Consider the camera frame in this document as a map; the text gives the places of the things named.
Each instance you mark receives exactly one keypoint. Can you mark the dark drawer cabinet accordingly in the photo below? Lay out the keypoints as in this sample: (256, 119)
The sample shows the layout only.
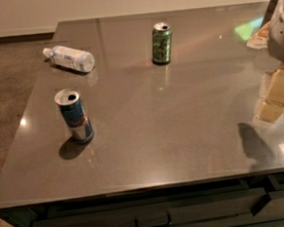
(252, 201)

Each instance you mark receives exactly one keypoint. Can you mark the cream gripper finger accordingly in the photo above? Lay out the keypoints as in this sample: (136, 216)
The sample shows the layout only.
(259, 39)
(271, 105)

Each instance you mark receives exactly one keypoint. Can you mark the black drawer handle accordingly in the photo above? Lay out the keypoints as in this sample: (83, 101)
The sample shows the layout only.
(154, 220)

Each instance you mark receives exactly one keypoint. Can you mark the blue silver redbull can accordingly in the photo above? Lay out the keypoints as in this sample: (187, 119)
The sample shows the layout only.
(74, 115)

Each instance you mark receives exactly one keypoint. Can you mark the clear plastic water bottle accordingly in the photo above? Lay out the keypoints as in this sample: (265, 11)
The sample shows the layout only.
(70, 58)

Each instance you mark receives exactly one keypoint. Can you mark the green soda can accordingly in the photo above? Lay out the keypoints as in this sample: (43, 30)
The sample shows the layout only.
(161, 46)

